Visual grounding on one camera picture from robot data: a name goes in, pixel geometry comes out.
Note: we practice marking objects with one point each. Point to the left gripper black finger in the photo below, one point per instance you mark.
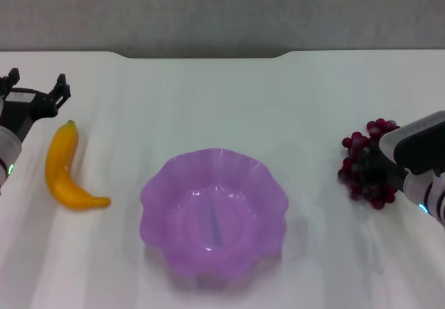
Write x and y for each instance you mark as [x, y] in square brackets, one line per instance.
[11, 78]
[61, 90]

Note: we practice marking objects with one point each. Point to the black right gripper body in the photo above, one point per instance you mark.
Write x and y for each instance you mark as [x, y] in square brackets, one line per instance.
[377, 170]

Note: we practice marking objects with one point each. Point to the yellow banana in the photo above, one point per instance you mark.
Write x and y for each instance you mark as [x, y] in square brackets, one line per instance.
[60, 156]

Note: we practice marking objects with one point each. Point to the dark red grape bunch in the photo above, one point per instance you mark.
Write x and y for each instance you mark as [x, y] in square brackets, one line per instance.
[351, 180]

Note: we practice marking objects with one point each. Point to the purple scalloped plastic bowl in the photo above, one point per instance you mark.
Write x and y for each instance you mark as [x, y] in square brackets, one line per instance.
[194, 225]

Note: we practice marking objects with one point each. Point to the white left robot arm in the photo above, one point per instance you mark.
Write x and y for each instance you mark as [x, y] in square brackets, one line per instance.
[7, 152]

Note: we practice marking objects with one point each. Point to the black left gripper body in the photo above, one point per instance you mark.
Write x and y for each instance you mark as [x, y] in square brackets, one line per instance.
[22, 109]

